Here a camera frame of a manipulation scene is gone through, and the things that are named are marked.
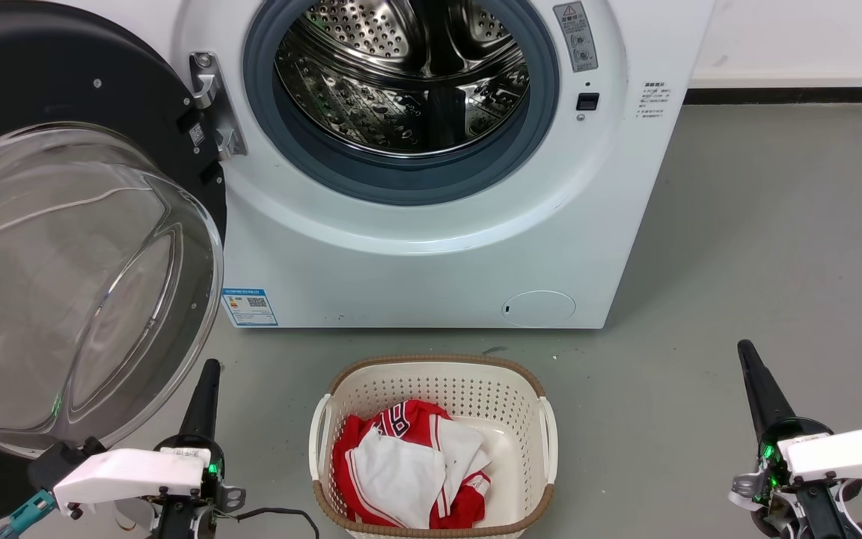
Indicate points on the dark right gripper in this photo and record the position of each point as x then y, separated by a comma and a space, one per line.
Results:
768, 486

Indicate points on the white left wrist camera cover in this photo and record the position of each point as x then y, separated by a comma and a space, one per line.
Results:
132, 475

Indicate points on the black box on left wrist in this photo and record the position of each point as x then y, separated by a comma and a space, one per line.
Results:
53, 464

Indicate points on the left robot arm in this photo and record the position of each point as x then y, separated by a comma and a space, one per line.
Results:
175, 522

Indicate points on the blue energy label sticker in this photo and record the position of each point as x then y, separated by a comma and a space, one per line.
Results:
249, 308

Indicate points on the cream laundry basket brown rim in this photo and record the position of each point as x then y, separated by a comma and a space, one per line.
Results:
476, 385

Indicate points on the stainless steel washer drum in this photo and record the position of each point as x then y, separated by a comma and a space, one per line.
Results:
371, 112

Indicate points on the black round glass washer door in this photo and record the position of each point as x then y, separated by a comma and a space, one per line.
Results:
64, 75

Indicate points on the red and white jersey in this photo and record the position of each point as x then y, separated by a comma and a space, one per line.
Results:
393, 475

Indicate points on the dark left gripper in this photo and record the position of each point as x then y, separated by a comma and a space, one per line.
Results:
214, 494

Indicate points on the metal washer door hinge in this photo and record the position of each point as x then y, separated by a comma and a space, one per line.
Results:
214, 97

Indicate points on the white right wrist camera cover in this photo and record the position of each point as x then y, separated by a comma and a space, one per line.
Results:
850, 453

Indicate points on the small black text sticker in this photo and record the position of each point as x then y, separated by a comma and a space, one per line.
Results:
654, 99

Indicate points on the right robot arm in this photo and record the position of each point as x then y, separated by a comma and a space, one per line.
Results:
824, 513

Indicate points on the white wrist camera cover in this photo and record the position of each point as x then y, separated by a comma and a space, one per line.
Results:
132, 475
850, 453

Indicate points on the white front-load washing machine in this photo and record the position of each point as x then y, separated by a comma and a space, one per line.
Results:
401, 284

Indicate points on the grey warning sticker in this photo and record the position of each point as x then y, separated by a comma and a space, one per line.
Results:
575, 37

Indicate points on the round white filter cover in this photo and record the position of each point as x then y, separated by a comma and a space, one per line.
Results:
539, 308

